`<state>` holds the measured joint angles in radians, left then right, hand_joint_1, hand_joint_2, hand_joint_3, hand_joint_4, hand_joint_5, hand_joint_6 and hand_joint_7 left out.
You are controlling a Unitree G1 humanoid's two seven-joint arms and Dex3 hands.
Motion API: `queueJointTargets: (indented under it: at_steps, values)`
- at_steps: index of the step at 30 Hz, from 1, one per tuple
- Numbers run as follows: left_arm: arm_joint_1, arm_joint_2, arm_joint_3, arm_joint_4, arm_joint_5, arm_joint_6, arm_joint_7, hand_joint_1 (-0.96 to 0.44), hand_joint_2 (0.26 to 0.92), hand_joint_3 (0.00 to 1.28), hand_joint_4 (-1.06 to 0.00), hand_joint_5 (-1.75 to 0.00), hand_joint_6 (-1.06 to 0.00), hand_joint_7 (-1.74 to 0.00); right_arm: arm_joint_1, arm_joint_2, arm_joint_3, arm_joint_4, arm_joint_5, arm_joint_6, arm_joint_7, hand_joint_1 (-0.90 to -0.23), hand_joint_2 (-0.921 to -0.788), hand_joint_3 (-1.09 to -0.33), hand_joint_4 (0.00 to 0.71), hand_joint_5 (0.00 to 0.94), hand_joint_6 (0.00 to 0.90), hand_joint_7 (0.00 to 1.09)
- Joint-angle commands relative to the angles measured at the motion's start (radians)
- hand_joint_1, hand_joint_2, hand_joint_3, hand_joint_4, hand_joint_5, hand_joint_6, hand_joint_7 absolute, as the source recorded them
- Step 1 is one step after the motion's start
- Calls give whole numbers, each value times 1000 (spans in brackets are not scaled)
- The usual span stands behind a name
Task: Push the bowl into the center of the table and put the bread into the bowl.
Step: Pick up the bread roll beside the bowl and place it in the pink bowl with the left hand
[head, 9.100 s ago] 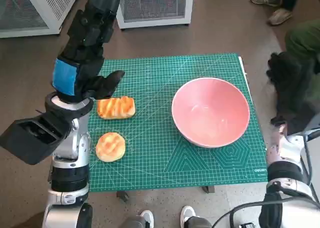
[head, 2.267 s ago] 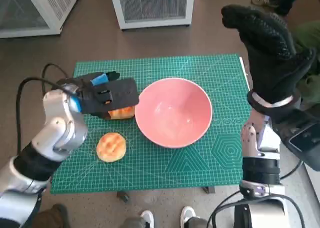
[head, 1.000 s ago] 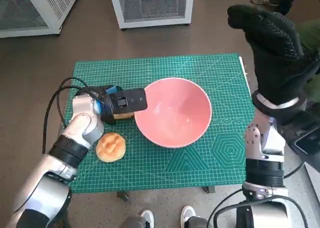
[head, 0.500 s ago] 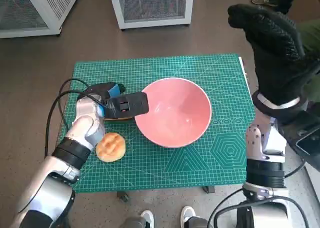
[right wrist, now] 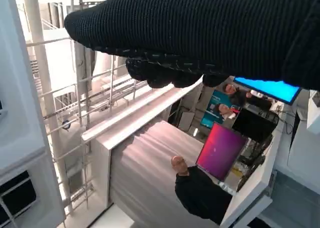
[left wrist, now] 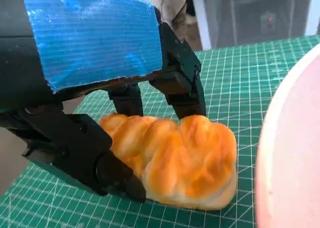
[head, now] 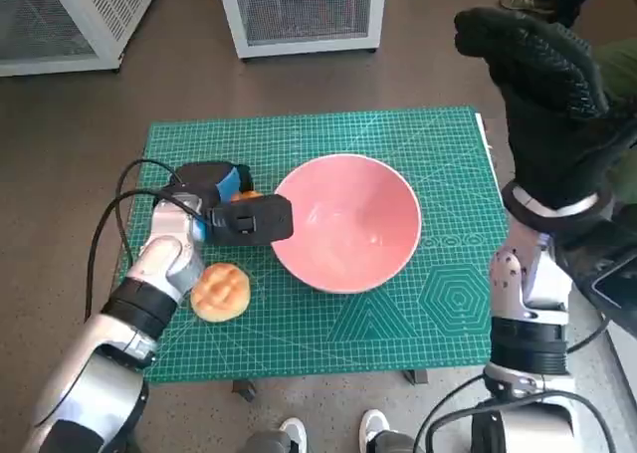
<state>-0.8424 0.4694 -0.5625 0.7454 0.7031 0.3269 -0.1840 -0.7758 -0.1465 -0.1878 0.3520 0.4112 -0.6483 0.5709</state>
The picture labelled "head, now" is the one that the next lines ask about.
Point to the white shoe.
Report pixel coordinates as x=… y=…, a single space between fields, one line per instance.
x=294 y=433
x=373 y=428

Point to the white panel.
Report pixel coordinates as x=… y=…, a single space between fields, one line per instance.
x=628 y=368

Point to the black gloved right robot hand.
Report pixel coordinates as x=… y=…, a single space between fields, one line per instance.
x=547 y=114

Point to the green cutting mat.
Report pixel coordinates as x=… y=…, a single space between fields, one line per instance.
x=308 y=333

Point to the white mesh cabinet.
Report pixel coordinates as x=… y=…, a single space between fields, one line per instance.
x=50 y=20
x=308 y=5

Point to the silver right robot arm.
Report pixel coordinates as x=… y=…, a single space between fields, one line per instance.
x=517 y=284

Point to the black table bracket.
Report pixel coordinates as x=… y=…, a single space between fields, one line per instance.
x=415 y=377
x=245 y=392

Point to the round toy bread bun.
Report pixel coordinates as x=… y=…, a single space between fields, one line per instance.
x=221 y=294

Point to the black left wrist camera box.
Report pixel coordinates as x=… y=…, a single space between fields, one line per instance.
x=259 y=219

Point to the rectangular striped toy bread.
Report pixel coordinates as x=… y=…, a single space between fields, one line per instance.
x=249 y=194

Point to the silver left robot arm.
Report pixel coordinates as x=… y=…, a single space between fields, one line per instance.
x=164 y=259

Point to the pink bowl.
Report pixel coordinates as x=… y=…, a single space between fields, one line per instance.
x=348 y=224

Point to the grey leg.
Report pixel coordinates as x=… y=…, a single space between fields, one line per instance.
x=269 y=444
x=393 y=444

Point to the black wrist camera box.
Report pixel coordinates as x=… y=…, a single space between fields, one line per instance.
x=612 y=274
x=259 y=219

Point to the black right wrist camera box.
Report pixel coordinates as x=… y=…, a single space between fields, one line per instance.
x=612 y=274

